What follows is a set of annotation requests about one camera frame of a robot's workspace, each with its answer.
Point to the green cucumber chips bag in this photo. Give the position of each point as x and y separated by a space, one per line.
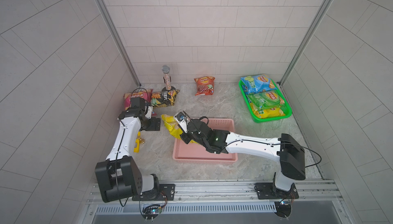
266 100

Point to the yellow chips bag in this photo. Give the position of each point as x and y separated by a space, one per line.
173 127
270 113

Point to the light blue chips bag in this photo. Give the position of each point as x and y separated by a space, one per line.
257 84

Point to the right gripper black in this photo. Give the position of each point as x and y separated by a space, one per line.
189 134

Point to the green plastic basket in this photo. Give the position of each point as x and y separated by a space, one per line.
287 110

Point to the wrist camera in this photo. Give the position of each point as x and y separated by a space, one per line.
139 107
182 121

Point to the left circuit board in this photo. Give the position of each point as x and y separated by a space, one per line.
151 212

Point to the glitter microphone on stand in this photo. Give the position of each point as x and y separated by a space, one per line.
167 79

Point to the yellow plastic triangle frame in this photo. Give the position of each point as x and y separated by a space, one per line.
137 143

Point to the brass knob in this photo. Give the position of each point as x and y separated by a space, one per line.
142 141

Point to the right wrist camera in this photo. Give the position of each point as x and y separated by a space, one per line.
182 121

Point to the circuit board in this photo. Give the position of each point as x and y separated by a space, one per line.
151 212
283 209

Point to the pink plastic basket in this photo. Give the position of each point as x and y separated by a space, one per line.
195 153

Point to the left corner aluminium post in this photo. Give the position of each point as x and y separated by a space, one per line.
117 40

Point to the right circuit board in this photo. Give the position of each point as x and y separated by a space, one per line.
283 209

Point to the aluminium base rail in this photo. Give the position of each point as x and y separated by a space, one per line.
208 197

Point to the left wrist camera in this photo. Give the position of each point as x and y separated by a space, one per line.
139 107

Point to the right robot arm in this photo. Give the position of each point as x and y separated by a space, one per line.
284 150

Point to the red chips bag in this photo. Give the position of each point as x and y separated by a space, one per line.
205 85

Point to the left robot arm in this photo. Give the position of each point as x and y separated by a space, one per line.
118 176

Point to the black snack bag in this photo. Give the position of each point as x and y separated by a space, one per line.
164 98

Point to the magenta chips bag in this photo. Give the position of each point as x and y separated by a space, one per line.
138 93

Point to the right corner aluminium post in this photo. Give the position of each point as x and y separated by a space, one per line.
310 32

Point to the corner aluminium post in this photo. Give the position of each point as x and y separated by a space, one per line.
117 40
310 32

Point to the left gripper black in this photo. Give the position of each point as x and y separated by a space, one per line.
152 126

